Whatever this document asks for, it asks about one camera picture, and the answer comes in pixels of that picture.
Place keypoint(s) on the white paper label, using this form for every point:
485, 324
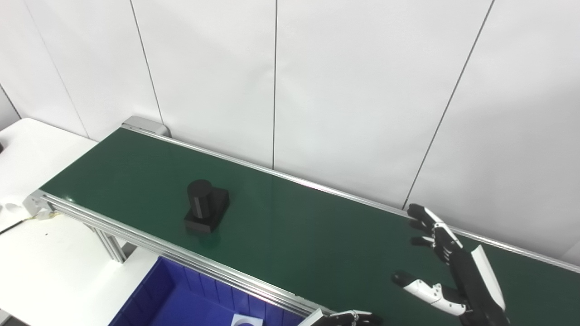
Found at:
247, 320

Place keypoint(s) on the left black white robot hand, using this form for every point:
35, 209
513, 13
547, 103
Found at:
344, 318

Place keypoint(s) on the green conveyor belt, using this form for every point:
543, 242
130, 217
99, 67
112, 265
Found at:
181, 256
294, 226

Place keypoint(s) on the black cylinder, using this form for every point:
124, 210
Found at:
201, 203

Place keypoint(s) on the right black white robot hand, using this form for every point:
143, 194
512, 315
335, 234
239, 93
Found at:
476, 290

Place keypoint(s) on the blue plastic bin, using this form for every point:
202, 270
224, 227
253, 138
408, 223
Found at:
181, 303

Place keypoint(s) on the aluminium conveyor leg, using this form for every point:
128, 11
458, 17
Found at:
111, 244

